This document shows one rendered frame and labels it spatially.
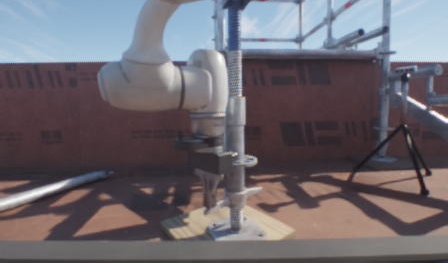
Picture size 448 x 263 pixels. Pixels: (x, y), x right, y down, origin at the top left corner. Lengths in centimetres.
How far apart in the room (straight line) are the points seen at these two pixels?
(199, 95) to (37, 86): 154
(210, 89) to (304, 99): 121
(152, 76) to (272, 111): 122
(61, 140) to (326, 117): 184
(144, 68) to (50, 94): 145
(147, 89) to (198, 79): 11
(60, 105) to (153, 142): 66
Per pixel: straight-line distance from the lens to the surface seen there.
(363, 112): 189
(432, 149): 228
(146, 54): 48
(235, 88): 63
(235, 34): 65
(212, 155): 54
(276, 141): 163
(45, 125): 191
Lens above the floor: 39
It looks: 4 degrees down
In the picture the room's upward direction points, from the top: 1 degrees counter-clockwise
